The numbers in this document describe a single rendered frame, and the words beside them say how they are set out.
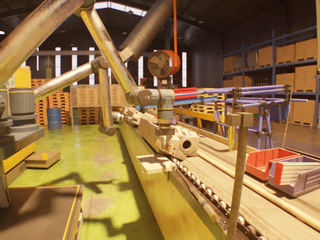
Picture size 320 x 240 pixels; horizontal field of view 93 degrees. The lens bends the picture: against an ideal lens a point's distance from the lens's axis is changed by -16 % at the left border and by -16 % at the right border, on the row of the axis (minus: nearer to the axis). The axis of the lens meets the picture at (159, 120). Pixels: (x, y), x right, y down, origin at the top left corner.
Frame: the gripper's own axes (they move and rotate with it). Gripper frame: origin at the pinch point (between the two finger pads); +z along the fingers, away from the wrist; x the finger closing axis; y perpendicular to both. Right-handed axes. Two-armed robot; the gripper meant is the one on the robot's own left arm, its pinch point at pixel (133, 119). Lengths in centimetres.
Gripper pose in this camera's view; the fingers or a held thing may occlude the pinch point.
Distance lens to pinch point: 218.8
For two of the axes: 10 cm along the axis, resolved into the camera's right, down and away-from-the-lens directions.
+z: 9.5, 1.3, 2.9
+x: -2.8, -1.2, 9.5
